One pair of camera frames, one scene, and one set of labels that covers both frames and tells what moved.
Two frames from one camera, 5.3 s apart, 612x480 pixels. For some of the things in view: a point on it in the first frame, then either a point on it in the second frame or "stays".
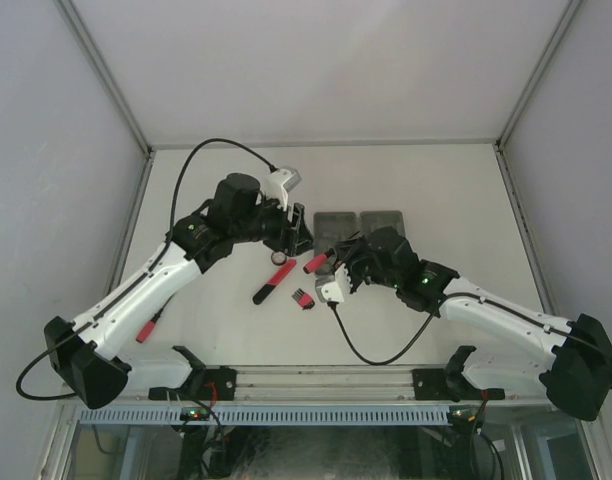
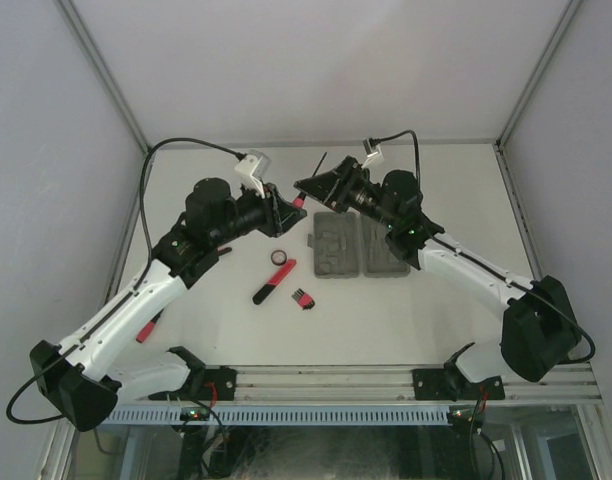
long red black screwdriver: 147,327 stays
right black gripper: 347,253 to 333,188
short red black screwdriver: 317,261 to 299,200
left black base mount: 206,384 stays
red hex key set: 303,299 stays
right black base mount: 437,384 stays
